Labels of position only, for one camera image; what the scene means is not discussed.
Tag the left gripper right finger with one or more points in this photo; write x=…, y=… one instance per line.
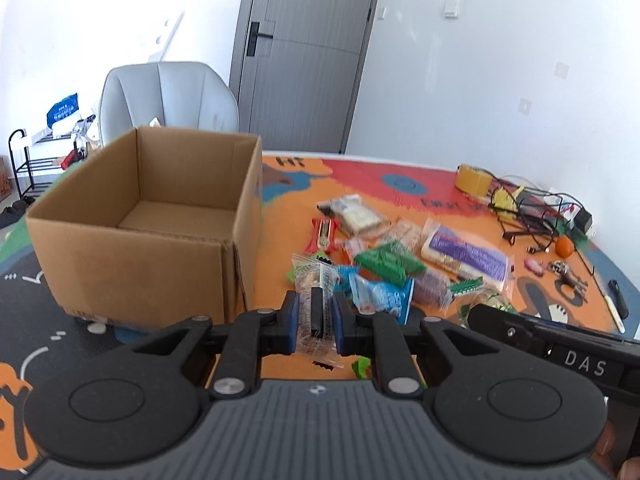
x=344, y=323

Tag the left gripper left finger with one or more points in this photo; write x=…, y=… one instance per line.
x=288, y=321

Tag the blue snack packet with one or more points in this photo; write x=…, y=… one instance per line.
x=370, y=297

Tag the clear snack pack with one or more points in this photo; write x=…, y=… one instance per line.
x=314, y=282

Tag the purple label cracker pack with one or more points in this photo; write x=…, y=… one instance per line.
x=465, y=255

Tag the black white pen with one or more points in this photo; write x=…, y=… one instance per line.
x=620, y=308

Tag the green wafer packet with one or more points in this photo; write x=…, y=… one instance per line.
x=391, y=262

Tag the bunch of keys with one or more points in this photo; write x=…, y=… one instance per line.
x=567, y=275

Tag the red chocolate bar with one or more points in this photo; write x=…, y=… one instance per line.
x=322, y=235

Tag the white cube candy pack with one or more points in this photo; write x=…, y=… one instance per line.
x=353, y=215

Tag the clear biscuit pack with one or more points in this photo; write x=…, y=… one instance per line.
x=403, y=232

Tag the orange fruit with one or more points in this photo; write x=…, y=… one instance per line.
x=564, y=247

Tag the black power adapter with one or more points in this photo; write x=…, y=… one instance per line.
x=583, y=220

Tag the brown cardboard box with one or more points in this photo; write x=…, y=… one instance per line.
x=160, y=225

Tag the yellow tape roll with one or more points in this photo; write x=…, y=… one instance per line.
x=473, y=181

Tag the yellow plastic bag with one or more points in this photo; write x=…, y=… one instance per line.
x=504, y=203

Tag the grey upholstered chair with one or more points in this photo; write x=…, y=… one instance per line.
x=187, y=95

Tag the black shoe rack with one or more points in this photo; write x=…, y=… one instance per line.
x=36, y=165

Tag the grey door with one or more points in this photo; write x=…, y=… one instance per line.
x=299, y=91

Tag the black slippers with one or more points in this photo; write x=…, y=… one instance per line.
x=13, y=213

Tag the blue plastic bag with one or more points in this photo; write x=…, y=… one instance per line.
x=62, y=109

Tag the pink keychain charm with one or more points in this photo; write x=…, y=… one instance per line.
x=536, y=267

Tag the black door handle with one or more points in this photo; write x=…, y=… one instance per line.
x=254, y=34

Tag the white wall switch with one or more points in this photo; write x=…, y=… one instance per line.
x=451, y=9

